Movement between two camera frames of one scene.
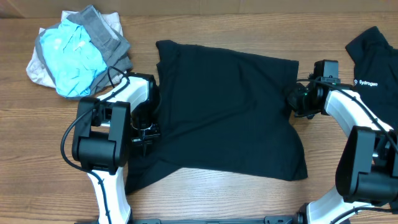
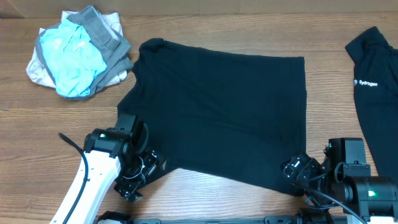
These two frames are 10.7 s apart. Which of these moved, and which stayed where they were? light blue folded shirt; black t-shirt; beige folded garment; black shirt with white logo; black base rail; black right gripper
Moved: black right gripper; black t-shirt
Stayed: black base rail; light blue folded shirt; black shirt with white logo; beige folded garment
